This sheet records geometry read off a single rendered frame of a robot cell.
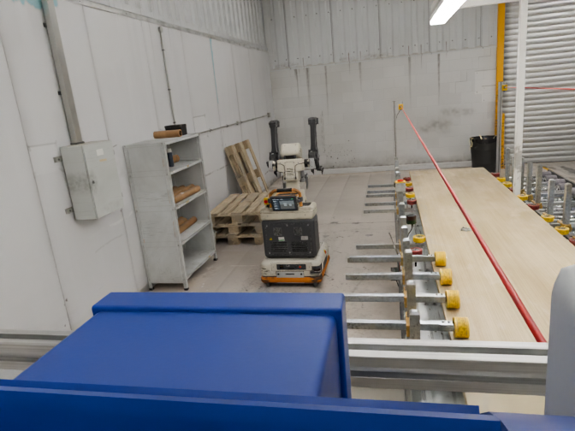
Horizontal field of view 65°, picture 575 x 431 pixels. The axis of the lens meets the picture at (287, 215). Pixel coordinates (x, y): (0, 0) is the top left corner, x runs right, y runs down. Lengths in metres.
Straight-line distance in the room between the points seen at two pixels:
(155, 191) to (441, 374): 4.53
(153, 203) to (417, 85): 7.07
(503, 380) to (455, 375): 0.02
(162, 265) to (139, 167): 1.05
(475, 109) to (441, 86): 0.86
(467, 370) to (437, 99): 10.26
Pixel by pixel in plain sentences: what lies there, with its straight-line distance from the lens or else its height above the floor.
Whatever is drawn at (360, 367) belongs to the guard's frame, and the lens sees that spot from 0.27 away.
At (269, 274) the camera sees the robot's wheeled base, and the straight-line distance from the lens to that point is 4.65.
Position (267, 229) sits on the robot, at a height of 0.60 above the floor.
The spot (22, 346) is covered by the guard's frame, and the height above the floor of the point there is 1.75.
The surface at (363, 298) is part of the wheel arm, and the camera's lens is 2.16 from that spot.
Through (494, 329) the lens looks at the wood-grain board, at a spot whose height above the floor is 0.90.
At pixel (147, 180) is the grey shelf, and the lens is 4.75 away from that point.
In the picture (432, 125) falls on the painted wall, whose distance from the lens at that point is 10.51.
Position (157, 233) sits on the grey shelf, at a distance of 4.86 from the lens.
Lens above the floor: 1.89
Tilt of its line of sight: 15 degrees down
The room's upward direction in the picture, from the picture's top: 6 degrees counter-clockwise
